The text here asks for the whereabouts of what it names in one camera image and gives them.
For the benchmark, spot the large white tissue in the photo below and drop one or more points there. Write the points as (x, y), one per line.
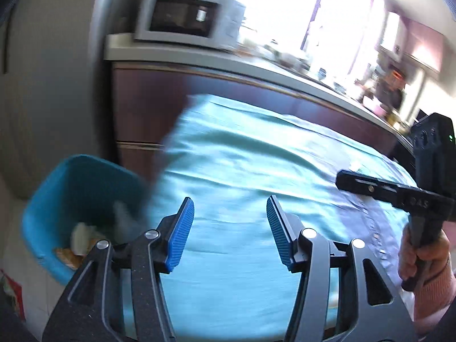
(87, 238)

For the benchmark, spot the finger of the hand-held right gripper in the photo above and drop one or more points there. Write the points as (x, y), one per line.
(367, 185)

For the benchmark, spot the person's right hand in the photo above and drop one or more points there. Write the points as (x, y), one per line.
(405, 253)

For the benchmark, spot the maroon kitchen counter cabinet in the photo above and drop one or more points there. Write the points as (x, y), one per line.
(149, 107)

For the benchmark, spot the copper foil snack packet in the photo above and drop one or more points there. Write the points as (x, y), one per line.
(71, 258)

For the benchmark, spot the pink mixing bowl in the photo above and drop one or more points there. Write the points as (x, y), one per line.
(376, 107)

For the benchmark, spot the white water heater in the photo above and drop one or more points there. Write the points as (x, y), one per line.
(392, 35)

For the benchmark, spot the teal and grey blanket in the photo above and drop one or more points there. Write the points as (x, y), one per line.
(231, 171)

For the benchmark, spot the person's right forearm pink sleeve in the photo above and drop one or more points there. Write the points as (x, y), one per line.
(438, 292)

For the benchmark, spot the blue plastic bin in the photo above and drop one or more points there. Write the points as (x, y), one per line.
(71, 185)

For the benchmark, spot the pink wall cabinet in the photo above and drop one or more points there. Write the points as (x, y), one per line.
(425, 44)

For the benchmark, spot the grey microwave oven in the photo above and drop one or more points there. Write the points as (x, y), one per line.
(185, 16)

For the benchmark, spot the red printed bag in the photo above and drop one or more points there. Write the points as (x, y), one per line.
(12, 295)

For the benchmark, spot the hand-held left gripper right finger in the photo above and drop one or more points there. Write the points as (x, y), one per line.
(279, 231)

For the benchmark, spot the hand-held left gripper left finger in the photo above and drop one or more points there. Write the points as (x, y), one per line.
(180, 231)

